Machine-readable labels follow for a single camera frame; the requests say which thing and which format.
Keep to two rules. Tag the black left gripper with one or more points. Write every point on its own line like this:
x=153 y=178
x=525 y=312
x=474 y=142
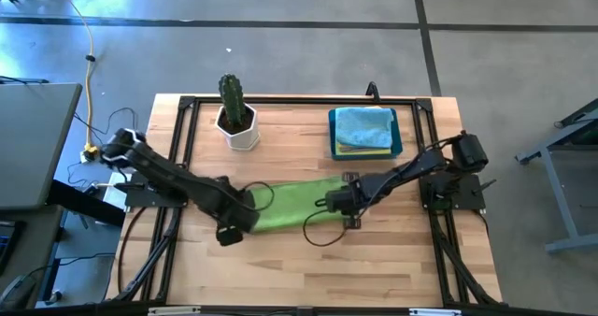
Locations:
x=236 y=211

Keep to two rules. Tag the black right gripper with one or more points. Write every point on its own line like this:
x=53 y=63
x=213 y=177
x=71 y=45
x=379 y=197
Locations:
x=348 y=198

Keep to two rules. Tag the yellow microfiber towel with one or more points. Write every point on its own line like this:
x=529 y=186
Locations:
x=364 y=152

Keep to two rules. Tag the large green microfiber towel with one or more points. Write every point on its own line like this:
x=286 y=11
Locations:
x=292 y=204

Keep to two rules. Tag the light blue microfiber towel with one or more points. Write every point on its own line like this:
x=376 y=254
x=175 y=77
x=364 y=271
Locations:
x=364 y=126

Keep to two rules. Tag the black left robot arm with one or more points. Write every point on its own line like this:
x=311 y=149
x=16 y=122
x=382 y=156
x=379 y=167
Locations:
x=173 y=178

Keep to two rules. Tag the teal plastic bin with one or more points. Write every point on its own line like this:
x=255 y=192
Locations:
x=398 y=143

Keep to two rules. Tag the green cactus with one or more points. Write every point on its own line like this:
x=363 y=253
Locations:
x=232 y=98

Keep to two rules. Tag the white box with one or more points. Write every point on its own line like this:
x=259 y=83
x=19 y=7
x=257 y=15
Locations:
x=109 y=194

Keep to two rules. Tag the black desk support beam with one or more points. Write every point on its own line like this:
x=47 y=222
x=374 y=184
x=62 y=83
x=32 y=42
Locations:
x=84 y=204

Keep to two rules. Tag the yellow and white power plug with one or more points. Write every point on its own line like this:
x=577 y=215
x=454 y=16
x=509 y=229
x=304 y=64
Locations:
x=89 y=153

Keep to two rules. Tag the grey desk top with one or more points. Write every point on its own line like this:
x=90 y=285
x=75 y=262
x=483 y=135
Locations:
x=32 y=138

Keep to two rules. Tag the grey metal stand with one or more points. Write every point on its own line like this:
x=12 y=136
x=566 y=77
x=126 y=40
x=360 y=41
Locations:
x=560 y=204

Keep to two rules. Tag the black keyboard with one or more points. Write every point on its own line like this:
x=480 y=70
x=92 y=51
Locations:
x=4 y=246

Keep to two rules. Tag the black computer mouse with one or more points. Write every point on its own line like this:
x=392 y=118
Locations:
x=16 y=292

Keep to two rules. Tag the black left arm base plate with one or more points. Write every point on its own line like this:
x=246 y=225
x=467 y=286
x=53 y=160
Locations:
x=140 y=199

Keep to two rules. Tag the black aluminium table frame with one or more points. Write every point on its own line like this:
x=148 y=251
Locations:
x=303 y=101

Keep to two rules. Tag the black bracket mount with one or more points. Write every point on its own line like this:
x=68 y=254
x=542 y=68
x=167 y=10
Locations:
x=372 y=91

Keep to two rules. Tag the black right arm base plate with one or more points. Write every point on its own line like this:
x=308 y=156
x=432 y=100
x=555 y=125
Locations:
x=467 y=196

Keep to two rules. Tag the silver aluminium bracket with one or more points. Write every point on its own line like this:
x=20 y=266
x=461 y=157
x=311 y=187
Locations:
x=434 y=312
x=173 y=311

